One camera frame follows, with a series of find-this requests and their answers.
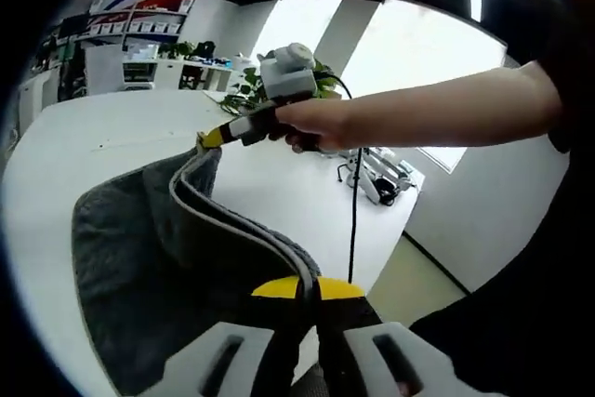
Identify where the grey towel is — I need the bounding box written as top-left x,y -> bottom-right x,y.
72,143 -> 326,397

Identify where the person's right hand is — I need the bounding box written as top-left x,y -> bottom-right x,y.
267,99 -> 357,154

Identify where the green potted plant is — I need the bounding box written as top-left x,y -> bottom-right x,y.
218,58 -> 343,117

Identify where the black bag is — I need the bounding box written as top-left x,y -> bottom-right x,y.
192,40 -> 218,60

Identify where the white cabinet counter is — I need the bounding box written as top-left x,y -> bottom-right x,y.
121,56 -> 236,92

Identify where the small green plant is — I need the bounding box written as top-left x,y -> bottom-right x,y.
157,41 -> 196,61

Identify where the white handheld device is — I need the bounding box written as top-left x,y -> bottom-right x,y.
337,148 -> 388,205

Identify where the row of white storage boxes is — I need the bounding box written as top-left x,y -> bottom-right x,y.
88,0 -> 193,36

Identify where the black and white device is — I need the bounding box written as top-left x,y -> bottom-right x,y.
371,173 -> 422,206

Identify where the person's black shirt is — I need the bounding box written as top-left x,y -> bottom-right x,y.
408,20 -> 595,397

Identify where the black monitor screen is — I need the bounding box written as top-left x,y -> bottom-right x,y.
58,13 -> 90,41

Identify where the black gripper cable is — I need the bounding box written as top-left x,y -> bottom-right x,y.
320,70 -> 364,285

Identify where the white wall shelf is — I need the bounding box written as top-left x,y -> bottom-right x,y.
86,0 -> 194,38

